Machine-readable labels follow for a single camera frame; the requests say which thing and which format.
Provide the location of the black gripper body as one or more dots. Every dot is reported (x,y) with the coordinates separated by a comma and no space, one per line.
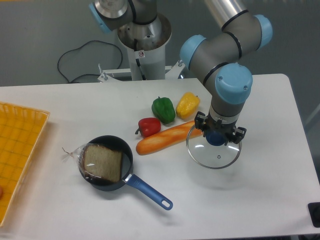
(219,129)

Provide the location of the dark pot blue handle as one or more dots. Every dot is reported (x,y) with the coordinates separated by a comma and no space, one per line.
(127,175)

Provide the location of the bagged bread slice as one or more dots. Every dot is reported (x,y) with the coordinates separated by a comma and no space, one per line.
(97,163)

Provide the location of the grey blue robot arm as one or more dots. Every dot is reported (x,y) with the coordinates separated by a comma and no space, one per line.
(213,62)

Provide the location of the glass pot lid blue knob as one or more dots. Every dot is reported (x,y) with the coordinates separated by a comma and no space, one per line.
(211,156)

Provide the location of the black corner device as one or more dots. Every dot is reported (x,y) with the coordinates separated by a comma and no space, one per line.
(314,211)

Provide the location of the red bell pepper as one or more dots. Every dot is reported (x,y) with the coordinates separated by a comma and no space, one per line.
(148,127)

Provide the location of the yellow bell pepper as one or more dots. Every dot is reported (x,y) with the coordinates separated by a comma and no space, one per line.
(187,105)

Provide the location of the green bell pepper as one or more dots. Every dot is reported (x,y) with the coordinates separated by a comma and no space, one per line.
(163,109)

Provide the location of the orange baguette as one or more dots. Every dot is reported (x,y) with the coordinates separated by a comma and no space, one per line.
(167,138)

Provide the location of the yellow plastic basket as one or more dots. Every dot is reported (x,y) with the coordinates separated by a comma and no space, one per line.
(20,130)

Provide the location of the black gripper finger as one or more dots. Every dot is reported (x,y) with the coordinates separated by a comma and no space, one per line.
(236,135)
(200,121)

